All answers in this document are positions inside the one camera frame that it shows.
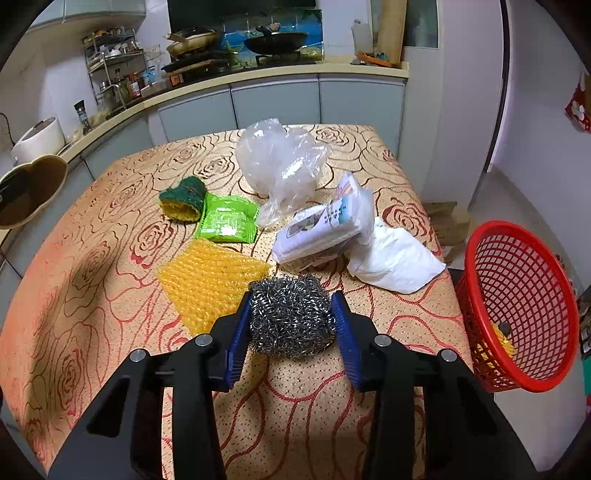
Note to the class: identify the green snack packet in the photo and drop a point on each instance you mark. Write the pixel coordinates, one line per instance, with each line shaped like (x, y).
(226, 219)

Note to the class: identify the white tissue packet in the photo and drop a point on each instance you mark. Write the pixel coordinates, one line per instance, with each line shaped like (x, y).
(318, 226)

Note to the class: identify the black gas stove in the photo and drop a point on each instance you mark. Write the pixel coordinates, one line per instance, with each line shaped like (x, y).
(217, 64)

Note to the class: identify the kitchen counter with cabinets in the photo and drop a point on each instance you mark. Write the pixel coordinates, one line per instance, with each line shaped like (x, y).
(277, 101)

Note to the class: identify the frosted window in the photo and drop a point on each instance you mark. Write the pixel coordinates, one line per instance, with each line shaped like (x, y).
(420, 23)

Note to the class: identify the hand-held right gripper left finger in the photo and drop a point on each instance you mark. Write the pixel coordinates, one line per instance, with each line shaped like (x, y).
(238, 344)

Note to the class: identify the flattened cardboard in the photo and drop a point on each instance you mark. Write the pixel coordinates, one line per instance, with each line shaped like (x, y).
(448, 226)

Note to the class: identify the black range hood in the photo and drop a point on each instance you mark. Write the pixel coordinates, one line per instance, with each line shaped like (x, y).
(240, 7)

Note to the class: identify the grey wall cabinet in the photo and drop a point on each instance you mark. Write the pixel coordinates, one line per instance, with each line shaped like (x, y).
(87, 11)

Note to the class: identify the steel wool scrubber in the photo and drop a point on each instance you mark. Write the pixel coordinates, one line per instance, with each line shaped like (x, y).
(291, 318)

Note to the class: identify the orange and green utensil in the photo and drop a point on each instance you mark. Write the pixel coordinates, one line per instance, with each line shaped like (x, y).
(371, 59)

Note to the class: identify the black wok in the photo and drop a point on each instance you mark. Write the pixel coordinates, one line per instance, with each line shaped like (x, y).
(274, 42)

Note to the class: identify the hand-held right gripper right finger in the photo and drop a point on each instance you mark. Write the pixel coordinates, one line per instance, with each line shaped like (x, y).
(346, 344)

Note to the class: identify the wooden cutting board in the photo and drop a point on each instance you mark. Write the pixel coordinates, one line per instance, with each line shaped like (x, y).
(392, 32)

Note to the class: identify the golden frying pan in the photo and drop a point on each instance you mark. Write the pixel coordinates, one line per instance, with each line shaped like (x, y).
(191, 42)

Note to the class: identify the red mesh plastic basket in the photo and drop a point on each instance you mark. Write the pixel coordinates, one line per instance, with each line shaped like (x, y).
(521, 295)

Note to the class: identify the green yellow scouring pad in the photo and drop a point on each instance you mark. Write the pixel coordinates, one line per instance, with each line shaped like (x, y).
(182, 201)

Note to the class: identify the white rice cooker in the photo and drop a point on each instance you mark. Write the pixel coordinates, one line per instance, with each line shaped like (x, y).
(39, 138)

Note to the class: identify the metal spice rack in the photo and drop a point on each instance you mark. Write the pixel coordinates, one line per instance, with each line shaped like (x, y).
(113, 69)

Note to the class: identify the black pepper grinder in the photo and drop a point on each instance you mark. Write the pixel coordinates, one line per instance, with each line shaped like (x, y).
(81, 117)

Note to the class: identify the clear plastic bag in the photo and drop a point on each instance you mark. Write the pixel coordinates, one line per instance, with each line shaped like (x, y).
(277, 161)

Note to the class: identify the hanging red cloth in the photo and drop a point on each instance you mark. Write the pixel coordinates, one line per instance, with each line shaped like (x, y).
(579, 110)

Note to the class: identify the dark door frame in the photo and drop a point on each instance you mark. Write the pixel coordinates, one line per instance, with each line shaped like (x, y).
(501, 83)

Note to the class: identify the translucent plastic bottle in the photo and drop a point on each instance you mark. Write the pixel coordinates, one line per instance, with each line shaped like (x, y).
(362, 39)

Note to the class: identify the white paper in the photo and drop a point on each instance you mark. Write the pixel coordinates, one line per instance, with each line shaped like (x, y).
(397, 263)

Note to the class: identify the yellow foam net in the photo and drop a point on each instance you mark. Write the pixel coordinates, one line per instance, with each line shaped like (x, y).
(494, 346)
(207, 286)

